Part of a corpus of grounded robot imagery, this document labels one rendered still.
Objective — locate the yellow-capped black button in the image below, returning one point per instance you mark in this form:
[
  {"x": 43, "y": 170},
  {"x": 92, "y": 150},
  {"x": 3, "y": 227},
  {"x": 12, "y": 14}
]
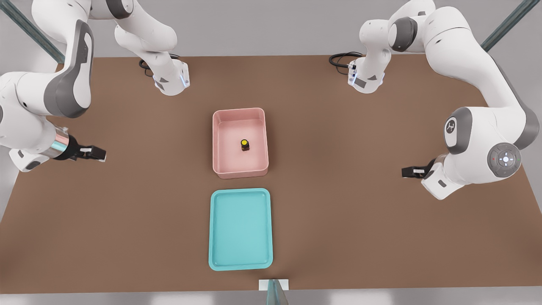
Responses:
[{"x": 244, "y": 145}]

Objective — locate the pink plastic box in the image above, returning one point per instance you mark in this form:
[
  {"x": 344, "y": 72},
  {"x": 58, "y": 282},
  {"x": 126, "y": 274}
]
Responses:
[{"x": 240, "y": 142}]

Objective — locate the silver frame post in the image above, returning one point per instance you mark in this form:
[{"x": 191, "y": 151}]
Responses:
[
  {"x": 506, "y": 23},
  {"x": 275, "y": 291},
  {"x": 31, "y": 29}
]

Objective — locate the pale blue-green tray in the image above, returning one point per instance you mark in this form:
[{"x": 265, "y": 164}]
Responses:
[{"x": 240, "y": 229}]

